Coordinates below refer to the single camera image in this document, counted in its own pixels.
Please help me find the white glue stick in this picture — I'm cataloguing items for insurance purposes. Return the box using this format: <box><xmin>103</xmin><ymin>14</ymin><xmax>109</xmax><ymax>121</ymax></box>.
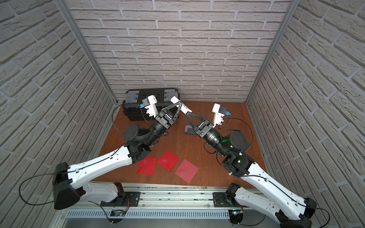
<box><xmin>170</xmin><ymin>97</ymin><xmax>192</xmax><ymax>115</ymax></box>

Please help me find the dark red envelope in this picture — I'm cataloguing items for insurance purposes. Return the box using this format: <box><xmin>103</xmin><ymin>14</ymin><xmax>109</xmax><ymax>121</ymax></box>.
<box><xmin>175</xmin><ymin>159</ymin><xmax>199</xmax><ymax>183</ymax></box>

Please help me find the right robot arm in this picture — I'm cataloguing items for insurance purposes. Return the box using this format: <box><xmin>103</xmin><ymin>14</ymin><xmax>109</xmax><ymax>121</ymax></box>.
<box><xmin>186</xmin><ymin>112</ymin><xmax>317</xmax><ymax>228</ymax></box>

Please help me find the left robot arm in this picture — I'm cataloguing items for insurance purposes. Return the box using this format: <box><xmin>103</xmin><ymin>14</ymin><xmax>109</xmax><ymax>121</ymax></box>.
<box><xmin>52</xmin><ymin>101</ymin><xmax>190</xmax><ymax>210</ymax></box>

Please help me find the grey hole punch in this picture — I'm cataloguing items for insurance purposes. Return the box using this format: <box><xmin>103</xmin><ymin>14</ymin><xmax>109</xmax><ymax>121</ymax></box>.
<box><xmin>184</xmin><ymin>125</ymin><xmax>196</xmax><ymax>135</ymax></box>

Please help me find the black plastic toolbox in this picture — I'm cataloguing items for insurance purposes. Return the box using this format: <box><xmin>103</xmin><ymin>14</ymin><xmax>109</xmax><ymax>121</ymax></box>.
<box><xmin>122</xmin><ymin>88</ymin><xmax>180</xmax><ymax>121</ymax></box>

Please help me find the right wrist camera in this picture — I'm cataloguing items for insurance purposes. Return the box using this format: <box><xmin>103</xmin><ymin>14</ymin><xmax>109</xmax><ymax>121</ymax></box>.
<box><xmin>212</xmin><ymin>103</ymin><xmax>231</xmax><ymax>127</ymax></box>

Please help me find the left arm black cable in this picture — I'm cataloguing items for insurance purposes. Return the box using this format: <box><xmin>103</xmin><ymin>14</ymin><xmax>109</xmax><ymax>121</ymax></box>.
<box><xmin>18</xmin><ymin>104</ymin><xmax>153</xmax><ymax>206</ymax></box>

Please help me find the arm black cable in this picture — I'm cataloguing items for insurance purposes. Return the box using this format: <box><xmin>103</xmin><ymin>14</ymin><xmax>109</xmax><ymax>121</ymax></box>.
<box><xmin>18</xmin><ymin>104</ymin><xmax>153</xmax><ymax>206</ymax></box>
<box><xmin>203</xmin><ymin>117</ymin><xmax>331</xmax><ymax>228</ymax></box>

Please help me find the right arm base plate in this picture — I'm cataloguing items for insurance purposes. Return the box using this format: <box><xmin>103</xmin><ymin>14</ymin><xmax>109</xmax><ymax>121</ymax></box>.
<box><xmin>213</xmin><ymin>192</ymin><xmax>246</xmax><ymax>208</ymax></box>

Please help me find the aluminium rail frame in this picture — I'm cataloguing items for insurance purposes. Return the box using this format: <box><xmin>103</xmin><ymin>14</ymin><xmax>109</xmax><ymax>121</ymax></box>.
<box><xmin>55</xmin><ymin>182</ymin><xmax>294</xmax><ymax>220</ymax></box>

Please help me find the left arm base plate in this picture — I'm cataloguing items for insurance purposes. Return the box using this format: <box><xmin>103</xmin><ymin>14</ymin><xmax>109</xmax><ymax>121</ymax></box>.
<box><xmin>100</xmin><ymin>192</ymin><xmax>141</xmax><ymax>207</ymax></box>

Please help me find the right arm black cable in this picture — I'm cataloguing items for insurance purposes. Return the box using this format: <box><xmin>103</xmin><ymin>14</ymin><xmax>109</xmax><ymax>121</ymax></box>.
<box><xmin>203</xmin><ymin>117</ymin><xmax>331</xmax><ymax>228</ymax></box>

